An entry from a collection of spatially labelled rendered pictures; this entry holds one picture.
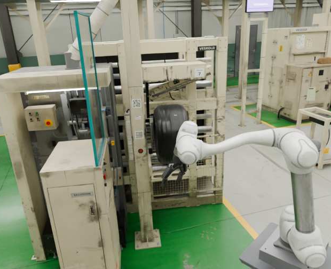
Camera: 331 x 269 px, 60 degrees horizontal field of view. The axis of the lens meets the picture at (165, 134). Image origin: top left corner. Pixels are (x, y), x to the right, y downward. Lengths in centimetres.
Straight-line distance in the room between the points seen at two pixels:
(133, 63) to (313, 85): 512
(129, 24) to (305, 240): 191
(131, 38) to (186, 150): 129
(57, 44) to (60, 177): 958
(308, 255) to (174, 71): 183
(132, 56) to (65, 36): 900
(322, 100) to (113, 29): 754
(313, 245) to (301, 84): 523
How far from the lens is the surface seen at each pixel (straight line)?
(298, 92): 679
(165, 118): 246
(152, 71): 273
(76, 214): 216
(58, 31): 1138
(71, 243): 231
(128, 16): 244
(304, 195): 167
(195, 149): 141
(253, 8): 623
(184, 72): 277
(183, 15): 1209
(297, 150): 150
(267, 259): 212
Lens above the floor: 211
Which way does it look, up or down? 20 degrees down
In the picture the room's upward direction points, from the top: 3 degrees counter-clockwise
